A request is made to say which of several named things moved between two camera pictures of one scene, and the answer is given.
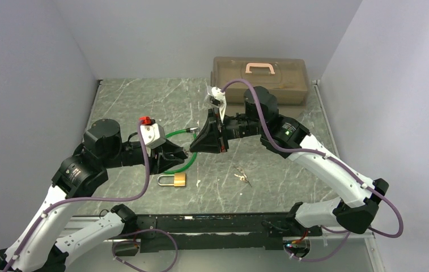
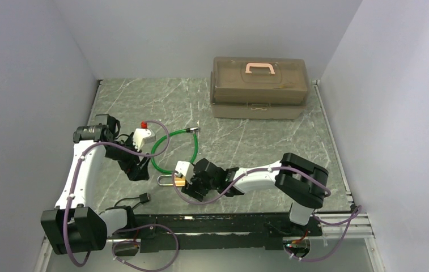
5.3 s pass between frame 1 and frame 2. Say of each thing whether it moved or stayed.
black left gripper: moved
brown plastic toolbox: stayed
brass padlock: stayed
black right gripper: moved
